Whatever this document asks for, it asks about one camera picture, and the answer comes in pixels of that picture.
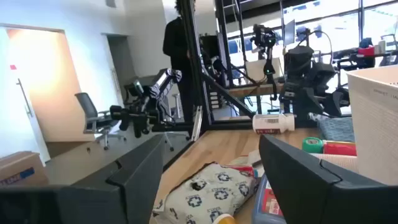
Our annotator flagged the white pouch blue cross print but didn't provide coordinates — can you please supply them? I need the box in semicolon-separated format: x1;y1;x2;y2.
152;162;261;224

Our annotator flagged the background robot arm with cables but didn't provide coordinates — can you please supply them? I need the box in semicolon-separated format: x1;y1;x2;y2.
109;68;183;139

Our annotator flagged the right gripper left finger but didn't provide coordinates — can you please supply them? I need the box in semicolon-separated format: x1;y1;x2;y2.
0;134;165;224

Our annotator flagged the beige bandage roll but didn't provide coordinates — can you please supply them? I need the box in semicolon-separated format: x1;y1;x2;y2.
310;152;360;174

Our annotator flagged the person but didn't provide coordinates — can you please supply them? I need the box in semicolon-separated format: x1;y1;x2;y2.
162;0;196;125

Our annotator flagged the red bandage roll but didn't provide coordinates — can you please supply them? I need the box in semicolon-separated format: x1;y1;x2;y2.
323;140;358;157

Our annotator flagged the computer monitor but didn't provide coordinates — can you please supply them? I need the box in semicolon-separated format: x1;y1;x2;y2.
284;19;296;47

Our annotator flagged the brown cardboard box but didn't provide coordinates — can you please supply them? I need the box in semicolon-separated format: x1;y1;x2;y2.
0;151;50;189

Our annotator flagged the white door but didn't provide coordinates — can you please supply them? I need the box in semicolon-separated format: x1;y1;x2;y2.
0;27;51;163

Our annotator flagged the blue first aid kit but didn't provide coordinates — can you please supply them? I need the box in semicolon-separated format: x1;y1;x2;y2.
251;174;287;224

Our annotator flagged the red and white carton box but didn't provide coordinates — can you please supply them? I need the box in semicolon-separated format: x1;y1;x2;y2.
222;152;264;178

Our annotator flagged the grey office chair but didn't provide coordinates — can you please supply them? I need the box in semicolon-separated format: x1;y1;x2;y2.
74;92;127;151

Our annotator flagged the green bandage roll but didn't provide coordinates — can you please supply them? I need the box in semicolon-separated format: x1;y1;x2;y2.
302;136;325;154

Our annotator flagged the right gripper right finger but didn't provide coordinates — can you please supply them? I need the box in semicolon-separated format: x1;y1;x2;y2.
258;134;398;224

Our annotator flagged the white perforated plastic basket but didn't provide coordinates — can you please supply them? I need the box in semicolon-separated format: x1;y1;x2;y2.
346;64;398;187

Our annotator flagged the white pill bottle red label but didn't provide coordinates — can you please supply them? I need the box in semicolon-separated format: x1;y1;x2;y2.
252;113;295;135

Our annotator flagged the blue patterned folded cloth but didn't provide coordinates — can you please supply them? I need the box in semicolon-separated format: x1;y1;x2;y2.
317;116;355;143

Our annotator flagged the orange pill bottle white cap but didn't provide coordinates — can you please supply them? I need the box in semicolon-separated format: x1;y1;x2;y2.
212;213;237;224

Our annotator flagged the black aluminium rig frame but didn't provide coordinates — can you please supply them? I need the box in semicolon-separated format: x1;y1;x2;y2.
152;0;257;142

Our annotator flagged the background wooden table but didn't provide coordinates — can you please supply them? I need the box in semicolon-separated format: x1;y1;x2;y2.
228;83;284;98

